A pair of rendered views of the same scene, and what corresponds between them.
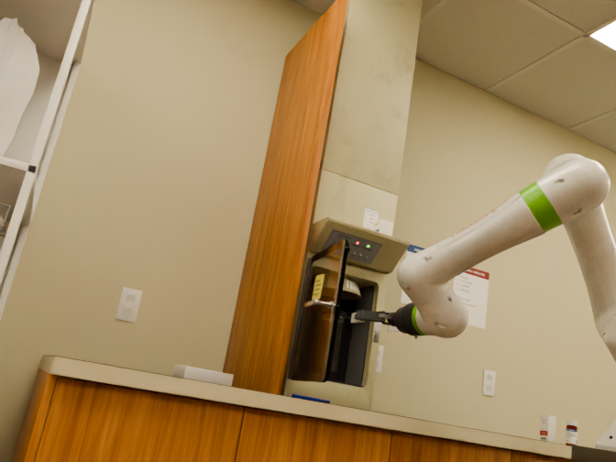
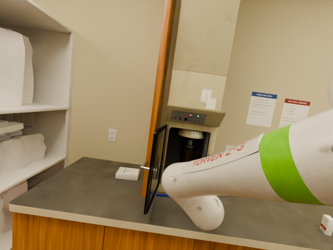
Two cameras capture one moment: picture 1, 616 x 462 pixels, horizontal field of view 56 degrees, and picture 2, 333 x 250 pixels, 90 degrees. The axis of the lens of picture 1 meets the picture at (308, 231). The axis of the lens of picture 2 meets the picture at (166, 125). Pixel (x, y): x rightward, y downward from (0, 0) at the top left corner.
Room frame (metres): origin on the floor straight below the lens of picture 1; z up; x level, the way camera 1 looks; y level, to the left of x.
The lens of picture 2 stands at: (0.95, -0.44, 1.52)
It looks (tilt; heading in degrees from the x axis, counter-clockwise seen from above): 8 degrees down; 25
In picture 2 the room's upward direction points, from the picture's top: 8 degrees clockwise
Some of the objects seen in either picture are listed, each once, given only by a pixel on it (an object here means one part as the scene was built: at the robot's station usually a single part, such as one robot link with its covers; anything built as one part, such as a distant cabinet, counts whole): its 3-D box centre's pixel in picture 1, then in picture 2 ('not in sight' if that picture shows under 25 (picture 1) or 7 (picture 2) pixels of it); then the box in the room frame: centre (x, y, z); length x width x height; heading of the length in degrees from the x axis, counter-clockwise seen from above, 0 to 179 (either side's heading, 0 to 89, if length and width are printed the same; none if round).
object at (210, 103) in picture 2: (382, 230); (210, 103); (1.92, -0.25, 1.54); 0.05 x 0.05 x 0.06; 19
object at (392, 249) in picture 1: (359, 246); (194, 115); (1.89, -0.18, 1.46); 0.32 x 0.11 x 0.10; 114
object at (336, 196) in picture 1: (328, 291); (187, 133); (2.05, -0.11, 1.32); 0.32 x 0.25 x 0.77; 114
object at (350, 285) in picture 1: (337, 286); (191, 131); (2.04, -0.14, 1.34); 0.18 x 0.18 x 0.05
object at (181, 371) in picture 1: (203, 376); (128, 173); (1.93, 0.25, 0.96); 0.16 x 0.12 x 0.04; 118
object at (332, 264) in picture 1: (317, 313); (156, 163); (1.72, -0.07, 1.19); 0.30 x 0.01 x 0.40; 17
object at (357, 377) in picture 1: (323, 327); (184, 151); (2.05, -0.11, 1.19); 0.26 x 0.24 x 0.35; 114
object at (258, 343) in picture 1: (283, 192); (161, 82); (1.99, 0.11, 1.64); 0.49 x 0.03 x 1.40; 24
